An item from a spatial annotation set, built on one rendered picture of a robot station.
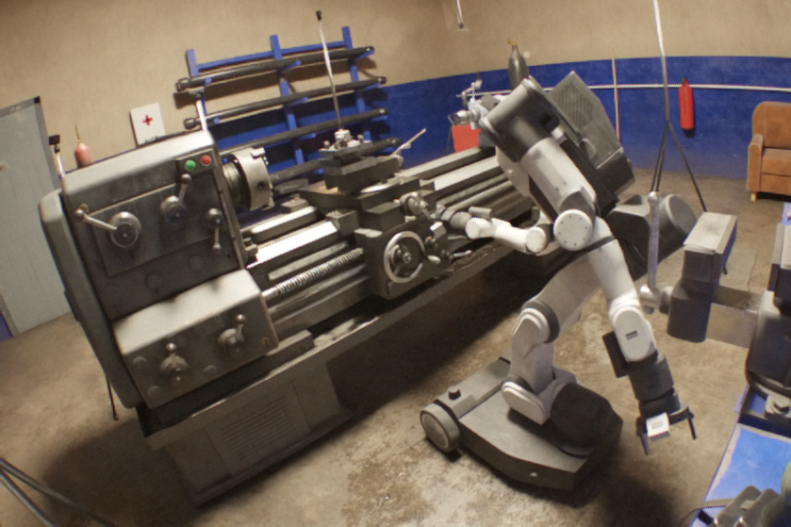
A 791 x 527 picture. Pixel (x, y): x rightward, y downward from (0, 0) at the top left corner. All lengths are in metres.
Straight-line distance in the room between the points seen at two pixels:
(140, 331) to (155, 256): 0.25
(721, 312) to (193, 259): 1.44
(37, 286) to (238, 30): 3.48
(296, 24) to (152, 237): 4.30
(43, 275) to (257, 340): 3.57
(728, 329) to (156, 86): 4.77
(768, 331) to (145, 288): 1.59
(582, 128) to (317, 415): 1.52
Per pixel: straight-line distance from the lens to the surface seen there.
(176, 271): 1.53
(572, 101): 1.08
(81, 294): 1.52
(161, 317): 1.49
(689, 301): 0.73
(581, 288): 1.14
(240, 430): 1.80
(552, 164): 0.89
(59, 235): 1.48
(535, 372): 1.48
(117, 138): 4.73
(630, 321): 0.87
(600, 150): 1.05
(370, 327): 1.77
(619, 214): 1.02
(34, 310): 4.97
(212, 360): 1.52
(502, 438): 1.58
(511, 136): 0.93
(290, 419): 1.88
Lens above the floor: 1.34
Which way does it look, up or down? 19 degrees down
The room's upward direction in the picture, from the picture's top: 11 degrees counter-clockwise
